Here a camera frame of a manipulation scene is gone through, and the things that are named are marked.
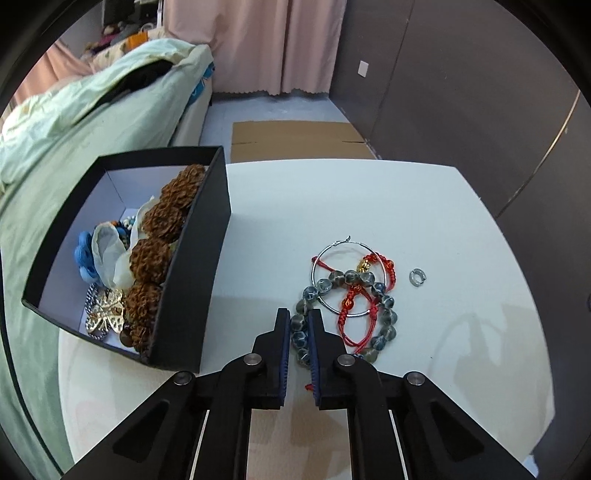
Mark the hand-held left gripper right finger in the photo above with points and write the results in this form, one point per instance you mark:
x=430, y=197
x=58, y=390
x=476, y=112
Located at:
x=315, y=360

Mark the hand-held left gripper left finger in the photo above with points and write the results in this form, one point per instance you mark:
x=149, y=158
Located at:
x=285, y=360

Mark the black cardboard box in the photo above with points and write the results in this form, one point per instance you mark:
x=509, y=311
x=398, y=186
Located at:
x=194, y=286

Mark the white sheer pouch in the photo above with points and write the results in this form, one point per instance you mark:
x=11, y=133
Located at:
x=108, y=249

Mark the blue knitted flower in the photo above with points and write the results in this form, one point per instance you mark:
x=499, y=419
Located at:
x=83, y=256

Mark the silver hoop earring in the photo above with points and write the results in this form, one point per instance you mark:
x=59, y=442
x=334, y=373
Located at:
x=322, y=253

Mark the gold butterfly brooch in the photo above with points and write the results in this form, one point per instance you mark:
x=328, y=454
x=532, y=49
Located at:
x=106, y=309

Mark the flattened cardboard sheet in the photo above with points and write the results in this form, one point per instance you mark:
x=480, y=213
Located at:
x=286, y=134

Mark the bed with green sheet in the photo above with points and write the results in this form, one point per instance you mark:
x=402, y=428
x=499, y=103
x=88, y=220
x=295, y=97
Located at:
x=27, y=230

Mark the blue patterned cloth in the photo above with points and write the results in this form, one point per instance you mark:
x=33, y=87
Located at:
x=203, y=83

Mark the wide pink curtain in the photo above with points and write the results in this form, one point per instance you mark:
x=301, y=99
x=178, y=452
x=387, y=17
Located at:
x=258, y=46

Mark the pale green quilt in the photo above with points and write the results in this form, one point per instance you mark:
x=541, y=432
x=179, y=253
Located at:
x=69, y=106

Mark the orange bag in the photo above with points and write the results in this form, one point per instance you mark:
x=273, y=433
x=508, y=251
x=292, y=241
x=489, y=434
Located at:
x=137, y=40

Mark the pile of soft toys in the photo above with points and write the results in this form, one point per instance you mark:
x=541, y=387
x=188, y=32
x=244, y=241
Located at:
x=106, y=44

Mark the narrow pink curtain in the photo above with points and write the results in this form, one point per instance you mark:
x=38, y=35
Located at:
x=51, y=69

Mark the dark hanging clothes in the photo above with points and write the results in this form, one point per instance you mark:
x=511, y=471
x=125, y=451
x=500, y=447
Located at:
x=124, y=9

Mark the white wall switch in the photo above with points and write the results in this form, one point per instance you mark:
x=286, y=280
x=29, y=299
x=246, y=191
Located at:
x=364, y=68

